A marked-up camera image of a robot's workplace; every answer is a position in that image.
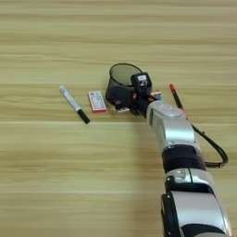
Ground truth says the white marker with black cap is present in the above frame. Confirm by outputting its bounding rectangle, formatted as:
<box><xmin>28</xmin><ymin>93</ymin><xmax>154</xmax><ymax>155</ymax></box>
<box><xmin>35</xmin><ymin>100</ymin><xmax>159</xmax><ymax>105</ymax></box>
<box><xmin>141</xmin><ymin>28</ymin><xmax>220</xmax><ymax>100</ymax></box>
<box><xmin>58</xmin><ymin>85</ymin><xmax>92</xmax><ymax>125</ymax></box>

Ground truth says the black box with white label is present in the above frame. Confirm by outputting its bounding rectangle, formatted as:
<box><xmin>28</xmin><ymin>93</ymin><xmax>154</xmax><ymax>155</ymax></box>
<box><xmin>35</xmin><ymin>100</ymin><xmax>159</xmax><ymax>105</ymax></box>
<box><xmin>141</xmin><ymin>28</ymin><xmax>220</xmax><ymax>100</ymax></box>
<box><xmin>130</xmin><ymin>71</ymin><xmax>153</xmax><ymax>97</ymax></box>

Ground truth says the black mesh pen cup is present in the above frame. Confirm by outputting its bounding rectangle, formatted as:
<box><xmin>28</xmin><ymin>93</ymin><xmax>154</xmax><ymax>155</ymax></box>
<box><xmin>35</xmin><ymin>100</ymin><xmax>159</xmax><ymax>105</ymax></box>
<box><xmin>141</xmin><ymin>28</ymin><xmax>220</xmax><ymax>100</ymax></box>
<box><xmin>105</xmin><ymin>62</ymin><xmax>144</xmax><ymax>109</ymax></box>

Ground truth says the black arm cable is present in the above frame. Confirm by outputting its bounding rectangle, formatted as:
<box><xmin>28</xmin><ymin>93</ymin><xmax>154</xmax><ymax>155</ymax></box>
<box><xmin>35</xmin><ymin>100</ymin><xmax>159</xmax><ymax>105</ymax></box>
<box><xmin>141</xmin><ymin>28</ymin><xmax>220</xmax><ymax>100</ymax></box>
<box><xmin>191</xmin><ymin>123</ymin><xmax>230</xmax><ymax>169</ymax></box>

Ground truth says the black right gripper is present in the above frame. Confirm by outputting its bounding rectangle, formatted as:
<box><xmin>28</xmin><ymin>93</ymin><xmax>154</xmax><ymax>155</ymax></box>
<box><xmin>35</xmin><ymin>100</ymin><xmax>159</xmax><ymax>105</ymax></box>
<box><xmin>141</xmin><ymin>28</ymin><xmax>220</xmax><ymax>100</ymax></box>
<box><xmin>108</xmin><ymin>85</ymin><xmax>164</xmax><ymax>119</ymax></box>

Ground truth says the red and black marker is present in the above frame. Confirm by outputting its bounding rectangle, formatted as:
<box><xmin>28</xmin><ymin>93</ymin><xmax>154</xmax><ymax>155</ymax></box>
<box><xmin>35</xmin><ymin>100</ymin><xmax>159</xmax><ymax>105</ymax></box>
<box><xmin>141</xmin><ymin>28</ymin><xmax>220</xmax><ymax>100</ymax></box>
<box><xmin>168</xmin><ymin>82</ymin><xmax>190</xmax><ymax>120</ymax></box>

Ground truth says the small red card box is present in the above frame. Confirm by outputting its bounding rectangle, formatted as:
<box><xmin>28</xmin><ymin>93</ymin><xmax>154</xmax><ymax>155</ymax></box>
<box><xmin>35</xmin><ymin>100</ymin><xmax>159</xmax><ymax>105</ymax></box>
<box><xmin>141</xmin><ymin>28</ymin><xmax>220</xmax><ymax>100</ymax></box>
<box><xmin>87</xmin><ymin>90</ymin><xmax>107</xmax><ymax>114</ymax></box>

